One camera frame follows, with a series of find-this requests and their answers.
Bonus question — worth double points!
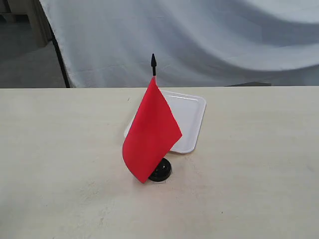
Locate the black backdrop stand pole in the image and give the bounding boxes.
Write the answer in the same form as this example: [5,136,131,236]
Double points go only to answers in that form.
[50,27,70,88]

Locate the white backdrop cloth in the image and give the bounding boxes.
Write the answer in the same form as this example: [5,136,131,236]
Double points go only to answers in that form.
[41,0,319,88]

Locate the white rectangular plastic tray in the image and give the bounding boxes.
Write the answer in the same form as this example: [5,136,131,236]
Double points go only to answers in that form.
[125,90,206,153]

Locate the wooden furniture in background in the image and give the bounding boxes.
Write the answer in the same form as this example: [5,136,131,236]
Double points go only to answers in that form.
[0,0,52,47]

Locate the black round flag base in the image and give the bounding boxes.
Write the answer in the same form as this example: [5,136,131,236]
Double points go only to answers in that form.
[149,158,172,182]

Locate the red flag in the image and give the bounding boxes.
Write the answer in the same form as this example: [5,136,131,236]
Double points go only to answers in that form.
[122,55,182,183]

